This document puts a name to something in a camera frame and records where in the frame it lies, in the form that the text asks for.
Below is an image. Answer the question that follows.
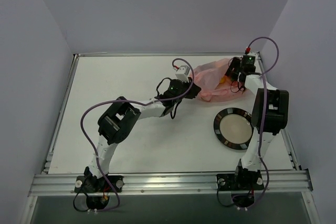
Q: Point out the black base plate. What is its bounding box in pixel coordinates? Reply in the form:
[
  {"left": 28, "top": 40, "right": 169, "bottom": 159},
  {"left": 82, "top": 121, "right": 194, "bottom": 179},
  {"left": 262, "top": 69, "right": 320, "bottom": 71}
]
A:
[
  {"left": 74, "top": 175, "right": 124, "bottom": 193},
  {"left": 216, "top": 172, "right": 264, "bottom": 191}
]

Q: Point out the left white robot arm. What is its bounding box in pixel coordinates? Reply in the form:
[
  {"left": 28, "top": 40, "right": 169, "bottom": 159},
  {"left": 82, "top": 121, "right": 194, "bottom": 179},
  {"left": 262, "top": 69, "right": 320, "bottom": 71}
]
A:
[{"left": 80, "top": 77, "right": 201, "bottom": 192}]

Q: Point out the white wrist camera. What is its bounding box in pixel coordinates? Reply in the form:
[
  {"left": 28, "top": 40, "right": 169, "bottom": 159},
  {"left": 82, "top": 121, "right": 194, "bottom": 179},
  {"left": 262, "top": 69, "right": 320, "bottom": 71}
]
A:
[
  {"left": 175, "top": 66, "right": 190, "bottom": 83},
  {"left": 245, "top": 47, "right": 251, "bottom": 55}
]

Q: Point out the orange fake fruit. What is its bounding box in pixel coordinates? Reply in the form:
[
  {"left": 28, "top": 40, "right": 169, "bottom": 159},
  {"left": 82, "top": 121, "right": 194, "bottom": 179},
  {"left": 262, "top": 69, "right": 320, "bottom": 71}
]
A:
[{"left": 219, "top": 76, "right": 228, "bottom": 84}]

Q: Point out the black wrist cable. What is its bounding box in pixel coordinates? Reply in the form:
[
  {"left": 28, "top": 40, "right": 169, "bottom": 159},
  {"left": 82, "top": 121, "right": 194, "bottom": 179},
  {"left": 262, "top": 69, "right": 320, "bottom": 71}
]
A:
[{"left": 229, "top": 79, "right": 246, "bottom": 95}]

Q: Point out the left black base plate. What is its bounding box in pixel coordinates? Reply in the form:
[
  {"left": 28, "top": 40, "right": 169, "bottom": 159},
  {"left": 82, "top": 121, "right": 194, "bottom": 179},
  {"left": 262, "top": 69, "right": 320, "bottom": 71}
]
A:
[{"left": 74, "top": 175, "right": 124, "bottom": 193}]

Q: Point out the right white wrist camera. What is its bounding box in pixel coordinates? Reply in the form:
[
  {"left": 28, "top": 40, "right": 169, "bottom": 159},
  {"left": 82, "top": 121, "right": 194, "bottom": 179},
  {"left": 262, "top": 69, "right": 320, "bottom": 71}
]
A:
[{"left": 245, "top": 47, "right": 251, "bottom": 55}]

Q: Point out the aluminium front rail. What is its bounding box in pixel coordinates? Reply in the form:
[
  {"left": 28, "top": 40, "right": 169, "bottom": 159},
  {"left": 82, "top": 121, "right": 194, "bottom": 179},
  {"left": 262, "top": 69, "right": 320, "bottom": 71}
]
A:
[{"left": 28, "top": 170, "right": 313, "bottom": 196}]

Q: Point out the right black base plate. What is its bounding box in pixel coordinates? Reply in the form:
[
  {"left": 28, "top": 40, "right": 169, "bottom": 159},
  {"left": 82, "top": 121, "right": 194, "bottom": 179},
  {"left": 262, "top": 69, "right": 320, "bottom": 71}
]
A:
[{"left": 216, "top": 172, "right": 264, "bottom": 191}]

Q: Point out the pink plastic bag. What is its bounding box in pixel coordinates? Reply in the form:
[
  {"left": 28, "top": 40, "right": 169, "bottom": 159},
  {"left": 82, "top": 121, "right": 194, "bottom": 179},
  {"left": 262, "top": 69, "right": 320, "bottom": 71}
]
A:
[{"left": 194, "top": 58, "right": 247, "bottom": 103}]

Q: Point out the black rimmed ceramic plate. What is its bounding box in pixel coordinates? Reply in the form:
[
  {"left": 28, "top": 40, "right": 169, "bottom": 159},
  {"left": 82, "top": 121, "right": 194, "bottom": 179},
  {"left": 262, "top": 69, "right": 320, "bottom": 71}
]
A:
[{"left": 213, "top": 108, "right": 254, "bottom": 151}]

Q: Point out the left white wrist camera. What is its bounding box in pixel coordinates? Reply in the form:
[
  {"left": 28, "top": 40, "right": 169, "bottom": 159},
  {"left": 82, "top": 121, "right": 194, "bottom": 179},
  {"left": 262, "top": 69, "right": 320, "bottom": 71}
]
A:
[{"left": 175, "top": 66, "right": 190, "bottom": 83}]

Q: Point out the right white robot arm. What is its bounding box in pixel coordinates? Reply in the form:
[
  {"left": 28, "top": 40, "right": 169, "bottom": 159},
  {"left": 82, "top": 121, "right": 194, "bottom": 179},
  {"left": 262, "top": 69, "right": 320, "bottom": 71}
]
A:
[{"left": 225, "top": 55, "right": 289, "bottom": 189}]

